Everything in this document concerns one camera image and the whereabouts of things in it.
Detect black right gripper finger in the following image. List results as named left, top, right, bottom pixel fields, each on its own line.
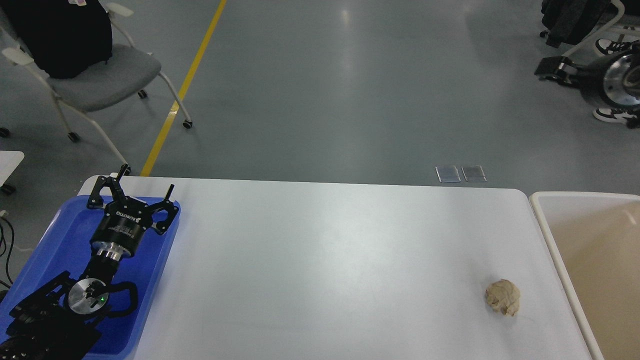
left=534, top=55, right=580, bottom=85

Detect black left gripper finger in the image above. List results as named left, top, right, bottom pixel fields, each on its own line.
left=87, top=176, right=129, bottom=210
left=155, top=184, right=179, bottom=236

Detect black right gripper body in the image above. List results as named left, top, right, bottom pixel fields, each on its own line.
left=576, top=50, right=640, bottom=111

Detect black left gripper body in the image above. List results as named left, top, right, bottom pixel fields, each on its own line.
left=89, top=196, right=168, bottom=260

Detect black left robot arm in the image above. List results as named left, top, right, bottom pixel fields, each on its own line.
left=1, top=175, right=180, bottom=360

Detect black white sneaker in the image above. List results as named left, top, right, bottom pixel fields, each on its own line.
left=594, top=38, right=634, bottom=56
left=592, top=108, right=640, bottom=130

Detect blue plastic tray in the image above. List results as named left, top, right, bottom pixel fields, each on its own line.
left=0, top=195, right=179, bottom=360

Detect white side table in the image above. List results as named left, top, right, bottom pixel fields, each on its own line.
left=0, top=150, right=25, bottom=195

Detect right floor plate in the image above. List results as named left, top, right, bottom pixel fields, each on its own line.
left=461, top=165, right=487, bottom=183

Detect floor plate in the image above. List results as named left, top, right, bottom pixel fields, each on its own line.
left=435, top=165, right=461, bottom=183
left=461, top=165, right=487, bottom=183

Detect grey office chair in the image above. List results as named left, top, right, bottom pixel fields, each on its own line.
left=1, top=2, right=194, bottom=174

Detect left floor plate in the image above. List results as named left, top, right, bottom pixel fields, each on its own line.
left=435, top=165, right=461, bottom=183

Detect beige plastic bin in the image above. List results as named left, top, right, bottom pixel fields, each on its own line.
left=529, top=191, right=640, bottom=360

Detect black jacket on chair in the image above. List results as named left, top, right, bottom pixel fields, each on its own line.
left=1, top=0, right=114, bottom=79

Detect crumpled brown paper ball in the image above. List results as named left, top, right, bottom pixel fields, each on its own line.
left=485, top=279, right=521, bottom=317

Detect black floor cables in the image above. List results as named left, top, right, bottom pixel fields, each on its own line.
left=0, top=215, right=17, bottom=291

